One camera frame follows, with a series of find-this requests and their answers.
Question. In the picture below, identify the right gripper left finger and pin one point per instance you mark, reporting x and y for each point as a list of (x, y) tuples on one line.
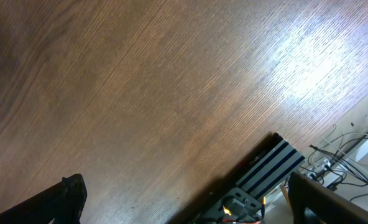
[(60, 203)]

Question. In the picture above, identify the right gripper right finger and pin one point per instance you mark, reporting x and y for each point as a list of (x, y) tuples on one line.
[(306, 194)]

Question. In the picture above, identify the tangled cables off table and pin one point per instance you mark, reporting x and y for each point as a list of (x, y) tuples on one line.
[(338, 162)]

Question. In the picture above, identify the aluminium extrusion frame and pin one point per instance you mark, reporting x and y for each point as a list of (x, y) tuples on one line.
[(240, 199)]

